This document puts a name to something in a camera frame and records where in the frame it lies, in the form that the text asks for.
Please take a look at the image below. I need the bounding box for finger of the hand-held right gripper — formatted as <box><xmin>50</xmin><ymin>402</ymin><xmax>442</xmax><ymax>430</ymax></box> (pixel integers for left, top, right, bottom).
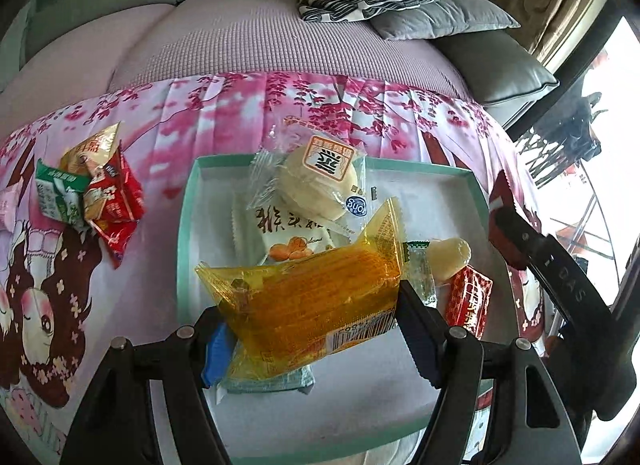
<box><xmin>492</xmin><ymin>205</ymin><xmax>551</xmax><ymax>271</ymax></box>

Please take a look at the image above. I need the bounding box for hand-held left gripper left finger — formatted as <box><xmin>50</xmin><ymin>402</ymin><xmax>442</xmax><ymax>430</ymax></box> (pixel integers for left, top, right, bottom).
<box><xmin>60</xmin><ymin>305</ymin><xmax>241</xmax><ymax>465</ymax></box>

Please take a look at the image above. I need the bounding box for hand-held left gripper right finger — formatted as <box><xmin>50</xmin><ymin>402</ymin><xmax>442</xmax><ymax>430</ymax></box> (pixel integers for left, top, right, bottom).
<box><xmin>395</xmin><ymin>280</ymin><xmax>583</xmax><ymax>465</ymax></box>

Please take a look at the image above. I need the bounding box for red gold-lettered snack packet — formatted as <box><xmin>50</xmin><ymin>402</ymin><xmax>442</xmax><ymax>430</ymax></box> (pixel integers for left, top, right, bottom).
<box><xmin>444</xmin><ymin>265</ymin><xmax>494</xmax><ymax>341</ymax></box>

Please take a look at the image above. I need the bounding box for green clear candy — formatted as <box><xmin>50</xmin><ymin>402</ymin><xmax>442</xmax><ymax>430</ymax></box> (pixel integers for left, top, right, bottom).
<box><xmin>404</xmin><ymin>240</ymin><xmax>439</xmax><ymax>307</ymax></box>

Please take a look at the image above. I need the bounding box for pale yellow jelly cup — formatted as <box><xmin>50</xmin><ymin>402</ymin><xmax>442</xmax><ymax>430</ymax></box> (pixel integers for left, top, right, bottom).
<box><xmin>431</xmin><ymin>237</ymin><xmax>472</xmax><ymax>287</ymax></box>

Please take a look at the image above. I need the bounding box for teal cardboard box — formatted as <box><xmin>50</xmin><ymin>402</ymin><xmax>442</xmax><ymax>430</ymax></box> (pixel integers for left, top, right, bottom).
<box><xmin>176</xmin><ymin>154</ymin><xmax>506</xmax><ymax>463</ymax></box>

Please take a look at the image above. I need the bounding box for yellow snack packet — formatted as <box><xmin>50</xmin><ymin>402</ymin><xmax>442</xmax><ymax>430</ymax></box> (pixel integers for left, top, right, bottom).
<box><xmin>195</xmin><ymin>198</ymin><xmax>408</xmax><ymax>381</ymax></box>

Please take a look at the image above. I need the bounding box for cream snack packet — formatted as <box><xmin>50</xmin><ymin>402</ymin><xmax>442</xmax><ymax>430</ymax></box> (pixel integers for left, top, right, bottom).
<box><xmin>231</xmin><ymin>195</ymin><xmax>351</xmax><ymax>266</ymax></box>

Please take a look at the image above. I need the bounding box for round pastry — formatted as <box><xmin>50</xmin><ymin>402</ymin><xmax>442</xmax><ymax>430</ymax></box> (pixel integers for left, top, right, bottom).
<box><xmin>247</xmin><ymin>118</ymin><xmax>381</xmax><ymax>237</ymax></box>

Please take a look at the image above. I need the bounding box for metal drying rack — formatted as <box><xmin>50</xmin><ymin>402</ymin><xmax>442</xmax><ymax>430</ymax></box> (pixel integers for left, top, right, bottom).
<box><xmin>515</xmin><ymin>92</ymin><xmax>618</xmax><ymax>188</ymax></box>

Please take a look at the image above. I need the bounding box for grey green sofa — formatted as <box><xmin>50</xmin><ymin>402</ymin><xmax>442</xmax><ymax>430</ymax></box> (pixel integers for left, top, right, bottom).
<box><xmin>0</xmin><ymin>0</ymin><xmax>561</xmax><ymax>111</ymax></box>

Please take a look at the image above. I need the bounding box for green white snack packet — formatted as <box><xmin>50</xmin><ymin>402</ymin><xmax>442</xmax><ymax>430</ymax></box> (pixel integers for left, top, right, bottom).
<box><xmin>35</xmin><ymin>159</ymin><xmax>92</xmax><ymax>232</ymax></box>

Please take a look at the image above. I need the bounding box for grey cushion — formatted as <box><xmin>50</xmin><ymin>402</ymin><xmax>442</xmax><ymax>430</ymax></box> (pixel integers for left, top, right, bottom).
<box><xmin>370</xmin><ymin>0</ymin><xmax>521</xmax><ymax>41</ymax></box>

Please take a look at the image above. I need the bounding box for gold snack packet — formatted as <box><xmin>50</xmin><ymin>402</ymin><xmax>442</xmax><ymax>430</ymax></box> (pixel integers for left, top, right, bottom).
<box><xmin>60</xmin><ymin>121</ymin><xmax>123</xmax><ymax>178</ymax></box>

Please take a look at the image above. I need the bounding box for pink floral printed blanket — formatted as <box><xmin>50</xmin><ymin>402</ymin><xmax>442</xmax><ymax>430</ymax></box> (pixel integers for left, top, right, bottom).
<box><xmin>0</xmin><ymin>70</ymin><xmax>551</xmax><ymax>465</ymax></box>

